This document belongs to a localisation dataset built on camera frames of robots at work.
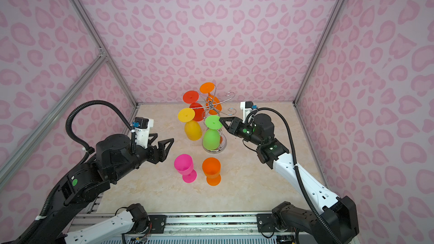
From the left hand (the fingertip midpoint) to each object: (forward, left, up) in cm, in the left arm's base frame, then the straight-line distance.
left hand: (165, 135), depth 59 cm
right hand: (+9, -19, -3) cm, 22 cm away
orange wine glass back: (+20, -16, -6) cm, 26 cm away
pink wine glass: (+1, -2, -26) cm, 26 cm away
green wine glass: (+7, -15, -12) cm, 21 cm away
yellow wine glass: (+13, -6, -15) cm, 21 cm away
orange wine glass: (-2, -15, -24) cm, 28 cm away
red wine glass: (+24, -6, -4) cm, 25 cm away
